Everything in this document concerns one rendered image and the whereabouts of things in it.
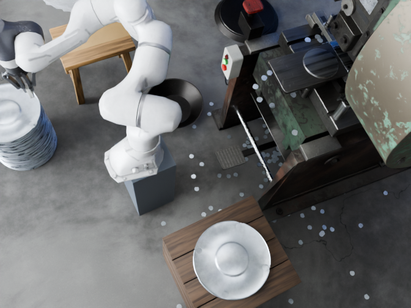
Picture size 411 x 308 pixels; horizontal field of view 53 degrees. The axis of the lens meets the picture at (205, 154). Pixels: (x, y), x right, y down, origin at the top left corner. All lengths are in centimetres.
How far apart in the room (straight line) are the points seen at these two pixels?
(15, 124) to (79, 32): 62
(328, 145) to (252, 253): 49
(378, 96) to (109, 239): 144
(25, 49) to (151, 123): 50
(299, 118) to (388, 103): 73
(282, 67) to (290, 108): 17
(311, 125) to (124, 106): 67
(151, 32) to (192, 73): 103
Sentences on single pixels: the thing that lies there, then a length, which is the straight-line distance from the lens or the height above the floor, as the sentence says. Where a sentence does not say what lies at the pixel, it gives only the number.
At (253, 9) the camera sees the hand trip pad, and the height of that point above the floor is 76.
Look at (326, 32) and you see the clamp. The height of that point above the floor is 75.
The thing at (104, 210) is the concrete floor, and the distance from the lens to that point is 202.
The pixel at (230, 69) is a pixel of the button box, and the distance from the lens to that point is 168.
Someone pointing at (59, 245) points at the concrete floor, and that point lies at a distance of 201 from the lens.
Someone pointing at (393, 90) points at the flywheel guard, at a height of 133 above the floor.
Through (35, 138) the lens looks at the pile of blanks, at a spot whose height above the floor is 23.
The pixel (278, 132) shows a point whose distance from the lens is 187.
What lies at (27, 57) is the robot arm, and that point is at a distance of 150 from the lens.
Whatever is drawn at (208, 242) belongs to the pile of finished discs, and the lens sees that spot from 160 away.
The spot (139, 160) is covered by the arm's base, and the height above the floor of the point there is 54.
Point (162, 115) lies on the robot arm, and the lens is 125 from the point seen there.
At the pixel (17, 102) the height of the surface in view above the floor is 31.
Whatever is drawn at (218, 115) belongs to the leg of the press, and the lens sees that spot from 218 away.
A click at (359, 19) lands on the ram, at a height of 100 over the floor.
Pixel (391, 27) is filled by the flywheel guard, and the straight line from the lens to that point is 79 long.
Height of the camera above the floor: 191
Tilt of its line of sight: 65 degrees down
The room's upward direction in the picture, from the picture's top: 12 degrees clockwise
